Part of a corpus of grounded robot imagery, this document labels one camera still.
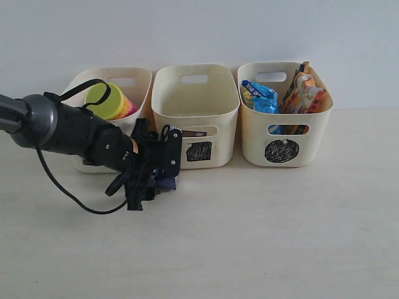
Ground cream bin square mark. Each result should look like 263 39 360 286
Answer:
151 64 240 169

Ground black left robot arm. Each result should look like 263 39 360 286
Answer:
1 94 183 214

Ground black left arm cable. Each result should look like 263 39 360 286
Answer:
18 78 171 215

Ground pink Lays chips can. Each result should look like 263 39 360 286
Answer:
85 82 138 120

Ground white blue milk carton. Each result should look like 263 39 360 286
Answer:
150 169 178 190

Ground orange noodle packet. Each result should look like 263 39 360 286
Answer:
279 61 327 114

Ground cream bin circle mark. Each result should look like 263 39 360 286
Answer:
237 62 333 167

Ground blue noodle packet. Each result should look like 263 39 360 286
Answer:
240 80 279 114

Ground purple small box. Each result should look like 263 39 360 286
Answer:
181 130 208 138

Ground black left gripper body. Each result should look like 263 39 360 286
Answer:
82 118 160 173

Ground cream bin triangle mark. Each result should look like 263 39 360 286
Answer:
64 67 153 174

